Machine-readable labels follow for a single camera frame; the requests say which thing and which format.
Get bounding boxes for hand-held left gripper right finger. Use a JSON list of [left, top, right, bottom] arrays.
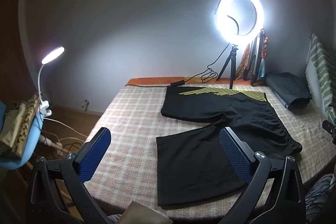
[[218, 127, 306, 224]]

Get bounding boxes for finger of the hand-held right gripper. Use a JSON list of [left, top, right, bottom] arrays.
[[322, 120, 336, 146]]

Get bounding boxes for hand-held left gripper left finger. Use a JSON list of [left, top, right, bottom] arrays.
[[26, 127, 112, 224]]

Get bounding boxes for black pants with yellow stripes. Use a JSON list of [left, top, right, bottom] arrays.
[[155, 86, 302, 207]]

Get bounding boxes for folded dark grey cloth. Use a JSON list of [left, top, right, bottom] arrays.
[[265, 72, 313, 110]]

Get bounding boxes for person's zebra striped clothing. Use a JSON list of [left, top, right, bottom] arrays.
[[304, 174, 336, 224]]

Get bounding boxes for blue chair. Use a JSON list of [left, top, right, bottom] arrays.
[[0, 101, 66, 188]]

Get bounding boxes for leopard print cloth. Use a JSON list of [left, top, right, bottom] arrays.
[[5, 94, 40, 159]]

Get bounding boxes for tan flat object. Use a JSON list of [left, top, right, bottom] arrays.
[[126, 202, 171, 224]]

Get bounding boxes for olive beige cloth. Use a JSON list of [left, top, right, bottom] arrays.
[[0, 103, 27, 153]]

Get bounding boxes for orange patterned scarf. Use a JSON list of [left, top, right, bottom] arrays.
[[235, 43, 252, 80]]

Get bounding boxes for white clip desk lamp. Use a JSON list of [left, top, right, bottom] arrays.
[[37, 46, 66, 117]]

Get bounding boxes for brown wooden door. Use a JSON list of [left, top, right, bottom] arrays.
[[0, 0, 40, 109]]

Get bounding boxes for white cable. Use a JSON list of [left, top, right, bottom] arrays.
[[43, 118, 88, 143]]

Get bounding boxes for black ring light cable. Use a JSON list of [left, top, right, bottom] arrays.
[[126, 44, 231, 88]]

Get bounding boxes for white ring light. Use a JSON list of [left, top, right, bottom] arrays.
[[213, 0, 265, 44]]

